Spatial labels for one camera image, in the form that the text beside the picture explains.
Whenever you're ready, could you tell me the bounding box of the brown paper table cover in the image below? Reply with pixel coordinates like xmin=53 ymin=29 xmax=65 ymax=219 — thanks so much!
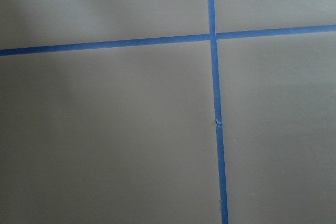
xmin=1 ymin=0 xmax=335 ymax=223

